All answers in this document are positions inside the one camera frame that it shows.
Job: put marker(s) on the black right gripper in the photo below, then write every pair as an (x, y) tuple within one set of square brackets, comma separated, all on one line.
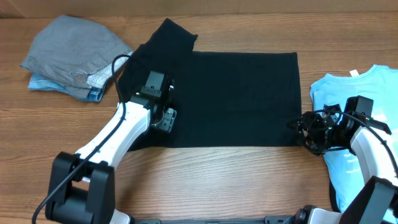
[(308, 124)]

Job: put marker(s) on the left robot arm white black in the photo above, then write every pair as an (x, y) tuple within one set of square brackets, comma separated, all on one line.
[(82, 185)]

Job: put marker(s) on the black t-shirt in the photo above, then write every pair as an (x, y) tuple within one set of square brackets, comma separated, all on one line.
[(221, 99)]

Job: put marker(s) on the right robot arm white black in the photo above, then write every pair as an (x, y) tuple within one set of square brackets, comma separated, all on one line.
[(352, 127)]

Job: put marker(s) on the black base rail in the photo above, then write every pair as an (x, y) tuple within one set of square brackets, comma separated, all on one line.
[(266, 220)]

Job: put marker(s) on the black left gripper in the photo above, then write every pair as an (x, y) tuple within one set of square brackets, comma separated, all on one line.
[(167, 120)]

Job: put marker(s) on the folded light blue garment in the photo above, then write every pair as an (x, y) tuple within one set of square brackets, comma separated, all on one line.
[(40, 83)]

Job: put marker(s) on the folded grey shorts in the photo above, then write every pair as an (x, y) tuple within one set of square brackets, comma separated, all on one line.
[(77, 54)]

